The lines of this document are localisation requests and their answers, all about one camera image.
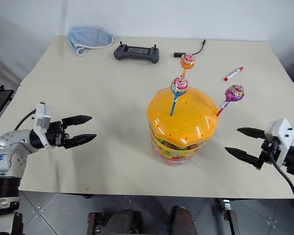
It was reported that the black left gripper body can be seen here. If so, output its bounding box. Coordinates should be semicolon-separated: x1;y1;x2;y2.
44;119;70;149

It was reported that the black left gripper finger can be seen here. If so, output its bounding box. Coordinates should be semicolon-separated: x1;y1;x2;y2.
61;115;93;127
63;134;97;150

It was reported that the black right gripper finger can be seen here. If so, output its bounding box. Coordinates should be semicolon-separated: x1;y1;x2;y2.
224;146;260;166
237;127;267;140

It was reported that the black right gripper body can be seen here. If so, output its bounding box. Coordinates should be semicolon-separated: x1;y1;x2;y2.
254;138;281;171

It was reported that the purple lollipop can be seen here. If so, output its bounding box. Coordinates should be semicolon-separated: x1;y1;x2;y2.
216;84;245;117

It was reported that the yellow-lidded lollipop jar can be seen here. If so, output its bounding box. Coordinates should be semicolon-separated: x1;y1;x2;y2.
147;86;220;167

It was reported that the blue-stick red lollipop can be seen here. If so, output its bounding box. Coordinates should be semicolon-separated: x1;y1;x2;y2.
170;76;189;117

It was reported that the orange lollipop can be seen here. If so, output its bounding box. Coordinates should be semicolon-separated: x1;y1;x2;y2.
180;53;196;78

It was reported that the red white marker pen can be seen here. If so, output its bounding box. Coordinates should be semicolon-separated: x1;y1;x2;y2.
223;66;245;82

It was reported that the light blue towel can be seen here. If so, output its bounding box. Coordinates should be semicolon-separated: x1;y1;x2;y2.
68;24;117;56

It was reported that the dark rounded right foot shape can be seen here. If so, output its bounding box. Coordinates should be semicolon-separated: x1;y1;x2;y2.
171;205;196;235

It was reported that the dark rounded foot shape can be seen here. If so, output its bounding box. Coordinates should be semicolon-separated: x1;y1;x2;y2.
87;208;144;235
171;205;196;235

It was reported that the dark rounded left foot shape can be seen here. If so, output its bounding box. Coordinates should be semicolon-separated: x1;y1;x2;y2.
87;208;144;235

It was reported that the grey handheld game controller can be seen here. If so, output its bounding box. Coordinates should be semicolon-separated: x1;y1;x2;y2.
113;42;160;65

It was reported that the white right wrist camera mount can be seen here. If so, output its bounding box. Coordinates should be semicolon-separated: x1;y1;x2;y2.
264;118;294;167

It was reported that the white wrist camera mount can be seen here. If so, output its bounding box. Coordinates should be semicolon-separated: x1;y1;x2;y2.
33;101;52;138
264;118;294;167

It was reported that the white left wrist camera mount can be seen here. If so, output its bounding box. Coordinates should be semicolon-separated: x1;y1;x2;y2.
33;101;52;138

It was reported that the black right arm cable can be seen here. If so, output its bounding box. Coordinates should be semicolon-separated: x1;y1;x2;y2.
269;141;294;216

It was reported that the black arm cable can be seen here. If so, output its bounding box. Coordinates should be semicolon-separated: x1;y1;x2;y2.
14;109;37;131
269;141;294;216

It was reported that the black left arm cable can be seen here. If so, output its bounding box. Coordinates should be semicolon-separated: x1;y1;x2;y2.
14;109;37;131

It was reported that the black table leg bracket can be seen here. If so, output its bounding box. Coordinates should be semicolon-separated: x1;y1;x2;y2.
217;198;241;235

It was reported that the black usb adapter cable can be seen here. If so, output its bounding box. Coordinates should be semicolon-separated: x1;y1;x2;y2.
173;39;207;58

